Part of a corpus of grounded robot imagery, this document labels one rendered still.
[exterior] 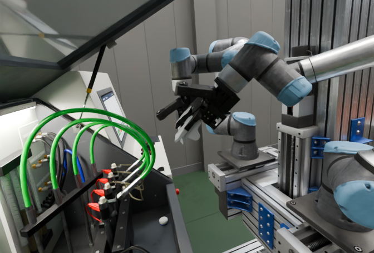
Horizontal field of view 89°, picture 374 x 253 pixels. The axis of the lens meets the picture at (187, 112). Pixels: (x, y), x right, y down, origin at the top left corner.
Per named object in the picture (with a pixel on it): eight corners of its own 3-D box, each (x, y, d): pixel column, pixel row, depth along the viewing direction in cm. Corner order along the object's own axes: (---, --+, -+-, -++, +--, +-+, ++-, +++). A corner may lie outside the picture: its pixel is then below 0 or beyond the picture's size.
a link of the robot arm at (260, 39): (286, 46, 43) (257, 23, 44) (250, 83, 46) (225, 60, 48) (282, 53, 50) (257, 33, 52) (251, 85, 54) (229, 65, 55)
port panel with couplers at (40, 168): (48, 203, 74) (28, 127, 68) (38, 205, 73) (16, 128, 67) (62, 184, 86) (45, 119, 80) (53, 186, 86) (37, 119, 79)
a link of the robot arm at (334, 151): (364, 177, 60) (369, 137, 57) (383, 204, 48) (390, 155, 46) (318, 171, 66) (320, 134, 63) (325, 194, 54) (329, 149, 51)
